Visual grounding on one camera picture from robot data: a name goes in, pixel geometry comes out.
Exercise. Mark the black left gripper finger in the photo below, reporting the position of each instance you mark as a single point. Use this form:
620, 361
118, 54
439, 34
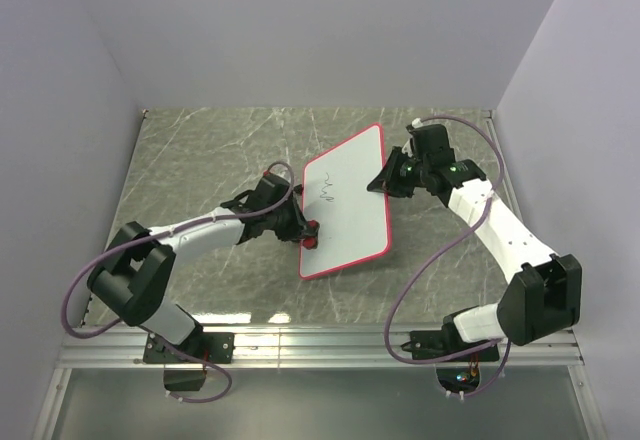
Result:
303, 239
310, 228

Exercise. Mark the red-framed whiteboard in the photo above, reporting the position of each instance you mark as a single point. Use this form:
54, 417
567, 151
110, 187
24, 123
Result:
354, 223

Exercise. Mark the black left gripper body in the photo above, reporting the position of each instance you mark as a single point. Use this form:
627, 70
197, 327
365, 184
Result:
284, 221

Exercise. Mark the red bone-shaped whiteboard eraser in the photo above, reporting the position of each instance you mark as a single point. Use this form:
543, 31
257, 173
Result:
311, 246

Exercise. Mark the aluminium mounting rail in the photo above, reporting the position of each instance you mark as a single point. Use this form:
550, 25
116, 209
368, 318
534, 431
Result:
280, 346

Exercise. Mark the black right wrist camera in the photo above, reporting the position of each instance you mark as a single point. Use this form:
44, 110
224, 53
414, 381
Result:
430, 145

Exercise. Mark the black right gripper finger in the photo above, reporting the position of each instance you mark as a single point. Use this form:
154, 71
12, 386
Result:
388, 172
378, 185

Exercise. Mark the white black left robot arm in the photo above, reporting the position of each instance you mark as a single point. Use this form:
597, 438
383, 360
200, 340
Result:
133, 282

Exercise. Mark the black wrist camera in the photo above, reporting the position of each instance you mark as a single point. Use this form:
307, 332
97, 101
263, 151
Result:
270, 189
430, 145

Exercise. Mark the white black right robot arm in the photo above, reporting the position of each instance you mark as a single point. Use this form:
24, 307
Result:
543, 293

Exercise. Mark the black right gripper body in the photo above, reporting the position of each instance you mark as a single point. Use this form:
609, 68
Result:
407, 175

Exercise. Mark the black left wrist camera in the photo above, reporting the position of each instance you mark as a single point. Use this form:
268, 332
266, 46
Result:
270, 189

